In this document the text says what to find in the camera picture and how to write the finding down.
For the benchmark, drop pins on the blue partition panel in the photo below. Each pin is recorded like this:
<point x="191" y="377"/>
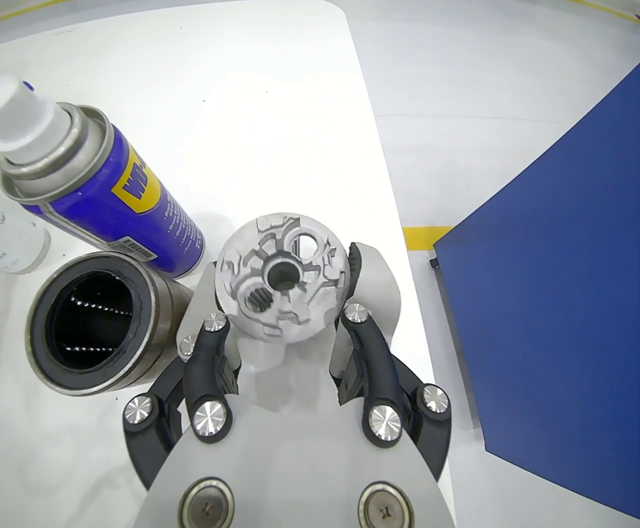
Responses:
<point x="545" y="300"/>

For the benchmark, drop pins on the grey cast metal disc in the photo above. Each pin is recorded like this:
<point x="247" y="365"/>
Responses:
<point x="281" y="276"/>

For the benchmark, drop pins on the steel linear bushing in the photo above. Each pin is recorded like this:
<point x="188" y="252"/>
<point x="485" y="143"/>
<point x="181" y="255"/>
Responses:
<point x="100" y="322"/>

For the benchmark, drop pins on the blue spray can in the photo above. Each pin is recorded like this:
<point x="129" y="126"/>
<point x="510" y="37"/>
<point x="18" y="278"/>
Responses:
<point x="107" y="190"/>

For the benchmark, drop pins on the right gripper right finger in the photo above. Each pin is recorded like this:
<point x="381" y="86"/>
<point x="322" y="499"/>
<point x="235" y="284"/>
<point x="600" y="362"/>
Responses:
<point x="372" y="360"/>

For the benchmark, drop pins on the small clear plastic bottle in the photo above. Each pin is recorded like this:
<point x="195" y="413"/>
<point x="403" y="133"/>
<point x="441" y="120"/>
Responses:
<point x="20" y="240"/>

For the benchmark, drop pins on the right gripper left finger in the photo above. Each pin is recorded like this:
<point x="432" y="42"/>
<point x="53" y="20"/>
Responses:
<point x="200" y="370"/>

